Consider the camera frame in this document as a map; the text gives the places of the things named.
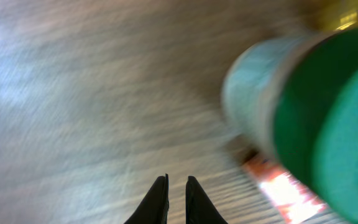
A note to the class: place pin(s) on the pink Kleenex tissue pack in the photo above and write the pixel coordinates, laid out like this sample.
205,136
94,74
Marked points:
295,202

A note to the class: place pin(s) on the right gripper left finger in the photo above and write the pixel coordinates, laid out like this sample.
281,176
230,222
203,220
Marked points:
154,207

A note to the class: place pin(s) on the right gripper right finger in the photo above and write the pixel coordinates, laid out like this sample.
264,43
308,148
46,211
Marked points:
199,208

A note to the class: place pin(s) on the Knorr jar green lid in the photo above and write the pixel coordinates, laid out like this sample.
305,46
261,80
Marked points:
296,100

